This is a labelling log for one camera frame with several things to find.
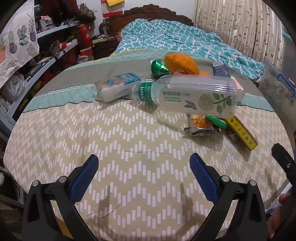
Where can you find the teal patterned quilt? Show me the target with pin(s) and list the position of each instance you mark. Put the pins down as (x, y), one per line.
(175, 34)

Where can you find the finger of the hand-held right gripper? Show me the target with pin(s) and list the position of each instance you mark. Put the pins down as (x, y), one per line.
(284, 162)

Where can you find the person's right hand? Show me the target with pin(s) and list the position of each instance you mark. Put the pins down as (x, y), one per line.
(276, 220)

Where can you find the white cactus print cloth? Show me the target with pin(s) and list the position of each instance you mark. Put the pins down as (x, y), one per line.
(13, 46)

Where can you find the red white wall calendar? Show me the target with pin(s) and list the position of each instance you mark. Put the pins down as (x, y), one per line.
(113, 11)

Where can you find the clear plastic storage box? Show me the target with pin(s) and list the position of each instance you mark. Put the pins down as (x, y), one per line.
(272, 90)

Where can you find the carved wooden headboard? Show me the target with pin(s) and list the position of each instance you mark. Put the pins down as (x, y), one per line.
(138, 14)

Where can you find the silver foil wrapper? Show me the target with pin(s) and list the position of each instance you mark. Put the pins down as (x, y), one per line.
(198, 132)

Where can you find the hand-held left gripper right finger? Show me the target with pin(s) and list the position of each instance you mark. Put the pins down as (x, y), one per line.
(203, 178)

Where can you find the clear packet with orange snack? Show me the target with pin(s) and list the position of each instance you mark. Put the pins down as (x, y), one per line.
(198, 120)

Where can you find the pile of dark red clothes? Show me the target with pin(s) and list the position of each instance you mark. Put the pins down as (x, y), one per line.
(62, 7)

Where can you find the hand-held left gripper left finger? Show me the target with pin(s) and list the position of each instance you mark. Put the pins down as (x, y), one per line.
(84, 176)

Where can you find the white blue tissue packet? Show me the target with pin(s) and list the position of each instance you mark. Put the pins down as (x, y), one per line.
(115, 87)

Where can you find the yellow long box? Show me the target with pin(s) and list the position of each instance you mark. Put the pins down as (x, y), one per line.
(242, 134)

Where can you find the blue grey carton box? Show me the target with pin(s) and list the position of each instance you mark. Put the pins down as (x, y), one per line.
(219, 69)

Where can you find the grey metal shelf rack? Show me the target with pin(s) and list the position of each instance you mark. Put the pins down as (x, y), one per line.
(57, 29)

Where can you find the green snack wrapper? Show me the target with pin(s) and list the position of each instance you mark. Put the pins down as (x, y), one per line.
(216, 121)

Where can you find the green drink can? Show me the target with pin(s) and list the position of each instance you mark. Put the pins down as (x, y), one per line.
(158, 67)

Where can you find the grey plastic bag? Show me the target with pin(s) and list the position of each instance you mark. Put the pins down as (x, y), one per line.
(11, 85)

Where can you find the clear plastic bottle green label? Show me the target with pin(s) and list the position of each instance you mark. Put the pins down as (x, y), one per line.
(185, 92)

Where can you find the camouflage bag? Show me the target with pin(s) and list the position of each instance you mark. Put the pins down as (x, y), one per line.
(85, 10)

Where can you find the beige leaf print curtain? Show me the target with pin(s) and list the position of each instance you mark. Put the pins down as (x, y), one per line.
(231, 27)

